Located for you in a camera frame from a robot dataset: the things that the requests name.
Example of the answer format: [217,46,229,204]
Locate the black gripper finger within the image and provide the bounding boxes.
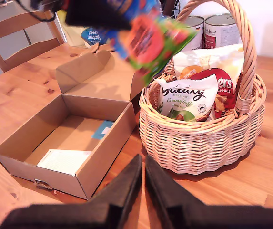
[85,154,142,229]
[145,153,208,229]
[65,0,133,31]

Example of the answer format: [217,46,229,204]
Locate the blue Terry's mini eggs bag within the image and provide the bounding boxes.
[107,0,199,88]

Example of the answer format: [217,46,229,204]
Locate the white Galaxy egg bag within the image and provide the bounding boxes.
[153,74,219,123]

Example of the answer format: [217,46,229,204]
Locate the red white Maltesers bag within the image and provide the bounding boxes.
[173,44,244,120]

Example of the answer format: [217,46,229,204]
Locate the brown cardboard box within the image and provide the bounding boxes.
[0,49,137,201]

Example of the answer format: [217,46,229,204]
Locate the yellow kitchen towel pack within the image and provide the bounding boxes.
[56,10,111,48]

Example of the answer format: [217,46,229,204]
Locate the blue label sticker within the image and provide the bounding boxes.
[90,120,115,140]

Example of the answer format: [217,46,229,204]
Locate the white paper sheet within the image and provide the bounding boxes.
[36,149,93,175]

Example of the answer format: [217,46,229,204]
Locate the plain wooden chair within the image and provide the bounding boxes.
[0,9,67,73]

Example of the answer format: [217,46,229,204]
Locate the tin can white label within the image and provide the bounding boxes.
[183,15,205,52]

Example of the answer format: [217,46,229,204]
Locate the tin can red label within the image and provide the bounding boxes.
[204,13,243,50]

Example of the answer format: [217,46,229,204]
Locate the woven wicker basket with handle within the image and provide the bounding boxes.
[138,0,268,176]

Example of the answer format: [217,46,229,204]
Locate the looped black cable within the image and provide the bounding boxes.
[14,0,56,22]

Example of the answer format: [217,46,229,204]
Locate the chrome wire utensil holder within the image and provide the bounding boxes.
[160,0,182,20]

